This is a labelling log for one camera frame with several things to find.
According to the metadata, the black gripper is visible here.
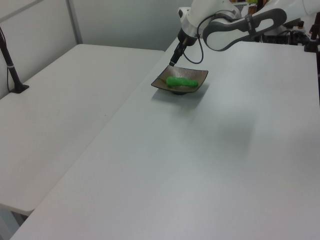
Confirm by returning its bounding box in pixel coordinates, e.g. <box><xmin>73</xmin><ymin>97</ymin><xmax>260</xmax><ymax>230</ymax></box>
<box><xmin>169</xmin><ymin>34</ymin><xmax>189</xmax><ymax>67</ymax></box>

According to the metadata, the black electronics box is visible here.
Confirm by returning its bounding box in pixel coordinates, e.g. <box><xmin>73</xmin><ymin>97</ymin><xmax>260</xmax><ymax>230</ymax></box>
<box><xmin>261</xmin><ymin>29</ymin><xmax>310</xmax><ymax>47</ymax></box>

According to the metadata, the black camera stand pole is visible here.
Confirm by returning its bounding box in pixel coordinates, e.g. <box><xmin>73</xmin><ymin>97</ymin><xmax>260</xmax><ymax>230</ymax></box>
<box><xmin>0</xmin><ymin>26</ymin><xmax>30</xmax><ymax>95</ymax></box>
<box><xmin>303</xmin><ymin>12</ymin><xmax>320</xmax><ymax>53</ymax></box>

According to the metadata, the grey metal partition post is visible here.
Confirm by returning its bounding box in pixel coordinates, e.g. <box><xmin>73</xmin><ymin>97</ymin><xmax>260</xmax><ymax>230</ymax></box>
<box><xmin>65</xmin><ymin>0</ymin><xmax>84</xmax><ymax>46</ymax></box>

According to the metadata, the green chili pepper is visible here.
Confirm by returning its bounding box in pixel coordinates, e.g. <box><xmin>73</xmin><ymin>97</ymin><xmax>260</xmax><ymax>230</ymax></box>
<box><xmin>157</xmin><ymin>74</ymin><xmax>199</xmax><ymax>89</ymax></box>

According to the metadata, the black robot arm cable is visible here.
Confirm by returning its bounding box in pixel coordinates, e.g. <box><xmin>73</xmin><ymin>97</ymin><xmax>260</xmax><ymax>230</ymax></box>
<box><xmin>183</xmin><ymin>13</ymin><xmax>216</xmax><ymax>65</ymax></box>

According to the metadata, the white side table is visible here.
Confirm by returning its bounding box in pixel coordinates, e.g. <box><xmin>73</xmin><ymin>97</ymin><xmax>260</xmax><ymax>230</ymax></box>
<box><xmin>0</xmin><ymin>44</ymin><xmax>166</xmax><ymax>217</ymax></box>

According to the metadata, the square brown ceramic plate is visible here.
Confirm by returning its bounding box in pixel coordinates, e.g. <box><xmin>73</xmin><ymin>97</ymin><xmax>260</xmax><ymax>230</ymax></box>
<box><xmin>150</xmin><ymin>65</ymin><xmax>210</xmax><ymax>96</ymax></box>

